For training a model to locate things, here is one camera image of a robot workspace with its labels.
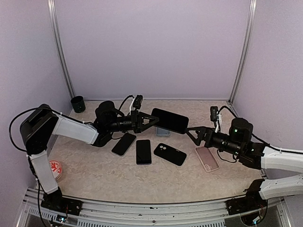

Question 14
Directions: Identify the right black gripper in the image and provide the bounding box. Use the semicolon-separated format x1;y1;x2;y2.
186;126;243;156

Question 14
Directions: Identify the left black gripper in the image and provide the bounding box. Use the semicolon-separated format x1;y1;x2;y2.
107;110;160;133

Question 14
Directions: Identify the large black smartphone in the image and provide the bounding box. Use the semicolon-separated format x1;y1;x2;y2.
151;108;189;134

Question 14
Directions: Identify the clear pink phone case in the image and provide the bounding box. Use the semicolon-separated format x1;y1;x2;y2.
195;147;220;173

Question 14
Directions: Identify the black phone case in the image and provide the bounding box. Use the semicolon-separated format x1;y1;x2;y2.
153;143;187;166

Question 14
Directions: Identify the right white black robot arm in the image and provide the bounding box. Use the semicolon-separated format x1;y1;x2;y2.
186;118;303;210

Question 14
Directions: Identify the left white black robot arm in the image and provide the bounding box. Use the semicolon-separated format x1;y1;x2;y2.
20;101;159;210

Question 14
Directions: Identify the light blue phone case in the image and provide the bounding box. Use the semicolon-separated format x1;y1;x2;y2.
156;127;171;137

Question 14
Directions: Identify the tilted black smartphone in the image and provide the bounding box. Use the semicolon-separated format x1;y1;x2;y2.
111;133;136;157

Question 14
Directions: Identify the dark green cup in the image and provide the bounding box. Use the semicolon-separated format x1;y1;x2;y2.
71;96;86;113

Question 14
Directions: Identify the red white round dish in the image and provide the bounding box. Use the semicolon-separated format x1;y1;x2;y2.
49;159;62;180

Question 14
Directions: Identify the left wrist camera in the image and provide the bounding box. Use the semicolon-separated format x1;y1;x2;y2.
133;95;143;110

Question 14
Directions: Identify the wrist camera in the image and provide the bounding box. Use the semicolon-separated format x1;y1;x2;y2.
210;106;218;122
133;95;143;110

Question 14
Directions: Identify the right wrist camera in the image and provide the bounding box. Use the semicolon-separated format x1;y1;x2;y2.
210;106;218;122

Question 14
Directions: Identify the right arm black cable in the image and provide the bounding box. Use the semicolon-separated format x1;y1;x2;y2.
217;105;303;152

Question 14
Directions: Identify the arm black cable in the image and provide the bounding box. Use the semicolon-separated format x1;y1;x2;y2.
9;107;62;152
217;105;303;152

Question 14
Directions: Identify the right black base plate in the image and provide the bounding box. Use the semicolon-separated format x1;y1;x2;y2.
225;191;268;215

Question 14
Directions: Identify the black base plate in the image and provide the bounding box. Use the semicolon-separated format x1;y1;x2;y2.
41;192;83;216
225;191;268;215

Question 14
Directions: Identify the front aluminium rail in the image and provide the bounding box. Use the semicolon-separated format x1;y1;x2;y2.
15;186;293;227

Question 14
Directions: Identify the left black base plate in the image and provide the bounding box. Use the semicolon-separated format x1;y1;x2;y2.
41;192;83;216

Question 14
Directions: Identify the right aluminium frame post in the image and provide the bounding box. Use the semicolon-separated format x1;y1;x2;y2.
228;0;257;105

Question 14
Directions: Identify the aluminium frame post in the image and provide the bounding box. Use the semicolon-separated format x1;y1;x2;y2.
228;0;257;105
47;0;75;98

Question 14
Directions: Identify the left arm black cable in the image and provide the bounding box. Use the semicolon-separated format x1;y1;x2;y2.
9;107;62;152

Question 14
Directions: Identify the left aluminium frame post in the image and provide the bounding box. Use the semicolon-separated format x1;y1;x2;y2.
47;0;75;98

